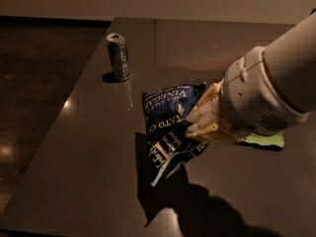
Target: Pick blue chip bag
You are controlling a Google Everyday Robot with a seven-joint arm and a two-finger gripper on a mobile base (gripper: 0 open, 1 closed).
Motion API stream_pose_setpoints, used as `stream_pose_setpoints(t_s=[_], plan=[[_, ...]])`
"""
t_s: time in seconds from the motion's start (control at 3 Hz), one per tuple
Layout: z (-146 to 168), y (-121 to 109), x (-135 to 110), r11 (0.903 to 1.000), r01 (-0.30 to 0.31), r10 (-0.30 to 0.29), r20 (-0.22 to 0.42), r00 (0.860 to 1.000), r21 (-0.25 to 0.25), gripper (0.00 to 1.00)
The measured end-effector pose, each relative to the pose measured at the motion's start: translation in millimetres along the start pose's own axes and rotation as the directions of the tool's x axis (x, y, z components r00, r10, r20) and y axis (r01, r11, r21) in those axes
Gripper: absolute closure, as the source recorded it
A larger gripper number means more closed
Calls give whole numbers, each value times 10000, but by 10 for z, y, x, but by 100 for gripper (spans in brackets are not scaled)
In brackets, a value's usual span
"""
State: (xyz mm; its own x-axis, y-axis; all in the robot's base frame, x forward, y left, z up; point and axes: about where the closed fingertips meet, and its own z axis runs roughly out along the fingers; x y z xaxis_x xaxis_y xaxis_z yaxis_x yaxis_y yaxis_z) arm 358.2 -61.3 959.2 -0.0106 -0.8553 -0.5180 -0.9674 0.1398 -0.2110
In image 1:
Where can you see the silver drink can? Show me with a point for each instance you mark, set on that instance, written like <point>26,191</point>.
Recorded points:
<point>118,55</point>

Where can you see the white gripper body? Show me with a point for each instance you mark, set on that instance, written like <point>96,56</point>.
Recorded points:
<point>252,93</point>

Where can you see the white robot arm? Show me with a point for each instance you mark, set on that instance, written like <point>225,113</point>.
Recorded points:
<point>291,61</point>

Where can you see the blue kettle chip bag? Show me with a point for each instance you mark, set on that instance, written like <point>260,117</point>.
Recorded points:
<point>165,113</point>

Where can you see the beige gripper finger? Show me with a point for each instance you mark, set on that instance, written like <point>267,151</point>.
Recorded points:
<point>210,129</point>
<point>207,107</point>

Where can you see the green chip bag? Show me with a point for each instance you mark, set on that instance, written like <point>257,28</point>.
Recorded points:
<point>270,142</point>

